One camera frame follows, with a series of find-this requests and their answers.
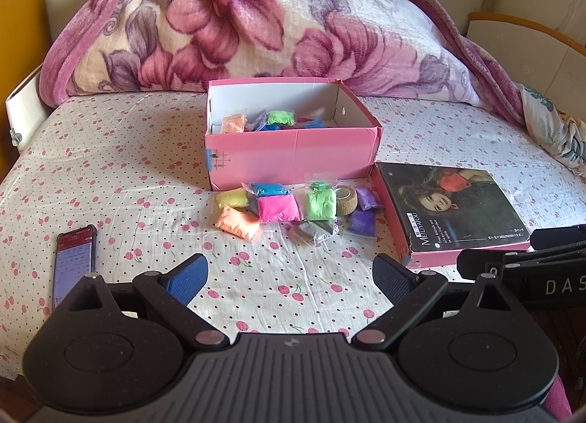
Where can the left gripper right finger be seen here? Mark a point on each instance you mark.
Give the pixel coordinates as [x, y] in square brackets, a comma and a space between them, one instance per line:
[412, 295]

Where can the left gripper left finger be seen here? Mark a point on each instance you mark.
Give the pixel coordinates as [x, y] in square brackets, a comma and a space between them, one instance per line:
[167, 297]

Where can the black pink shoe box lid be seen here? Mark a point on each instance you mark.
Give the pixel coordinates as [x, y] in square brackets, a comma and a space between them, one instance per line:
[434, 212]

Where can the orange clay bag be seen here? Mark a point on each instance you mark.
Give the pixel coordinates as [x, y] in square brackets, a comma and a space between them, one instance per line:
[238, 223]
[235, 123]

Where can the magenta clay bag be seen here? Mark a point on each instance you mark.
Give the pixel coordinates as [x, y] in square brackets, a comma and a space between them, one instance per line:
[278, 208]

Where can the dark purple clay bag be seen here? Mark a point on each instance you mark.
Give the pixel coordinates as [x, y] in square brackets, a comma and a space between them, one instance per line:
[362, 223]

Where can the light purple clay bag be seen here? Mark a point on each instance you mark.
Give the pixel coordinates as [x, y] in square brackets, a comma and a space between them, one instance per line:
[367, 199]

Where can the red smartphone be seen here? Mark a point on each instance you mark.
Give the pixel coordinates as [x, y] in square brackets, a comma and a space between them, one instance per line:
[74, 258]

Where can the tan bandage tape roll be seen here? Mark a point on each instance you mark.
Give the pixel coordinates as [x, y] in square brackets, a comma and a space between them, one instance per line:
[346, 197]

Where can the grey clay bag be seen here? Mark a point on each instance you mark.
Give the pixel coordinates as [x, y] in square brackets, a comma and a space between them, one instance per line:
[319, 231]

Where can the yellow clay bag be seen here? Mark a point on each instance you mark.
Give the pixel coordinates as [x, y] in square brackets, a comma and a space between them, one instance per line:
[236, 199]

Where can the cherry print bed sheet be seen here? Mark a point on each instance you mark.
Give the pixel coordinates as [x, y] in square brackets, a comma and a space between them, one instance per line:
[132, 165]

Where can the patterned pillow cloth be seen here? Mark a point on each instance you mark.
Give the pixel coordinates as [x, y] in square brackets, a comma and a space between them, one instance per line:
[559, 134]

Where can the orange clay bag in box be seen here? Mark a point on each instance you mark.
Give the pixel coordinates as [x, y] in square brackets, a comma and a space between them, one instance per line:
[235, 123]

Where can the pink cardboard shoe box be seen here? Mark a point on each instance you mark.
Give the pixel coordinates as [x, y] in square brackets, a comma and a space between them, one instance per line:
[344, 148]

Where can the green clay bag in box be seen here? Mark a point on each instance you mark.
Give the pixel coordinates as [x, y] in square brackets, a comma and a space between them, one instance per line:
[280, 118]

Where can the floral pink fleece blanket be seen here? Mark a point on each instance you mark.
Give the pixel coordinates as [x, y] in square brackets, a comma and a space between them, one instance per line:
[378, 48]

